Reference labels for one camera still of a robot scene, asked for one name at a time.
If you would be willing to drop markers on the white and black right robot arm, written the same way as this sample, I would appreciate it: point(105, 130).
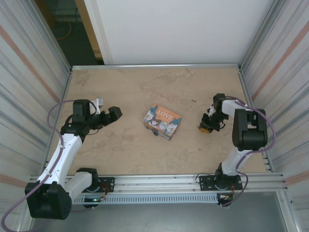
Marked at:
point(231, 162)

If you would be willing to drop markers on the orange LOVE bear tin box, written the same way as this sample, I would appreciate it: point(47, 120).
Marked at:
point(161, 118)

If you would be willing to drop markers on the brown wooden cabinet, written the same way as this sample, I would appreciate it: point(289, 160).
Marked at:
point(49, 12)

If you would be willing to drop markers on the wide aluminium table rail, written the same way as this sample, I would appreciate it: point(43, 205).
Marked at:
point(157, 182)

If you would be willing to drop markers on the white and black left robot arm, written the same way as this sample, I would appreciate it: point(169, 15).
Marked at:
point(67, 149)

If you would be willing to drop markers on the yellow-headed key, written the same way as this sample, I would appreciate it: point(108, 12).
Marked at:
point(203, 130)

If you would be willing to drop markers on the narrow aluminium table rail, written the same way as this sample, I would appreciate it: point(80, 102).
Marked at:
point(157, 66)

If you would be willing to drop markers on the aluminium frame post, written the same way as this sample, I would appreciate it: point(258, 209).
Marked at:
point(258, 36)
point(57, 41)
point(286, 212)

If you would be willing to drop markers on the aluminium side rail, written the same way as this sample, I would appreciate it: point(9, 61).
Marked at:
point(66, 87)
point(244, 84)

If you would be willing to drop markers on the wooden door frame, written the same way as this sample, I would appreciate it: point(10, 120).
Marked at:
point(90, 31)

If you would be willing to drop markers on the small dark padlock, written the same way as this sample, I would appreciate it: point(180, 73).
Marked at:
point(155, 133)

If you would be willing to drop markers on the translucent corrugated side panel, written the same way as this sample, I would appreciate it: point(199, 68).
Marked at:
point(289, 72)
point(19, 72)

